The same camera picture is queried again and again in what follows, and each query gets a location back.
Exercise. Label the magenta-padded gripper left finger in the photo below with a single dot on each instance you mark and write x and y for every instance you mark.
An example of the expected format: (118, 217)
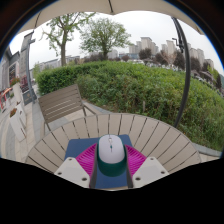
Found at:
(71, 170)

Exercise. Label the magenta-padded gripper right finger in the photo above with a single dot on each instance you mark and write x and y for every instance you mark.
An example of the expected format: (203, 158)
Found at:
(150, 170)

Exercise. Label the white and teal computer mouse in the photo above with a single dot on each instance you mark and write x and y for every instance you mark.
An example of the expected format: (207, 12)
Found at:
(111, 150)

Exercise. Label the dark blue mouse pad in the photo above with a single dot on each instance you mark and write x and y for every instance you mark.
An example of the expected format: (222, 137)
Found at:
(78, 146)

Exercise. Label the grey slatted outdoor chair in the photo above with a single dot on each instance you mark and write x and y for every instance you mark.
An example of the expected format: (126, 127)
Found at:
(61, 103)

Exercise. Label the white planter with flowers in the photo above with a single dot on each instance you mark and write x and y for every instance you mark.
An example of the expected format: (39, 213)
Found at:
(17, 125)

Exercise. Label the green hedge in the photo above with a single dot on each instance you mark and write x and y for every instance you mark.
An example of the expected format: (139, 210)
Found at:
(140, 90)

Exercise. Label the dark curved umbrella pole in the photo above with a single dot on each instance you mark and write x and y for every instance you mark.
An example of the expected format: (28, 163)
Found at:
(187, 73)

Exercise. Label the dark sign pillar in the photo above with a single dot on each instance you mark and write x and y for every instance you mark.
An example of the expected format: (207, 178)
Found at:
(26, 66)

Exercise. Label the distant apartment buildings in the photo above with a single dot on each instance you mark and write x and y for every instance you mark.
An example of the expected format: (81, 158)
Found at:
(146, 43)

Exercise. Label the bare-trunked sparse tree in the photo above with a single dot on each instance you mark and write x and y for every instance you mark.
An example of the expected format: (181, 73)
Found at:
(63, 43)

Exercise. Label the round leafy green tree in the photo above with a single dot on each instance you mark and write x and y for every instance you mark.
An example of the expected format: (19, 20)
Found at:
(104, 35)

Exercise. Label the beige patio umbrella canopy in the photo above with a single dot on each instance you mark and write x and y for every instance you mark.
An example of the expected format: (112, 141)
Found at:
(83, 6)

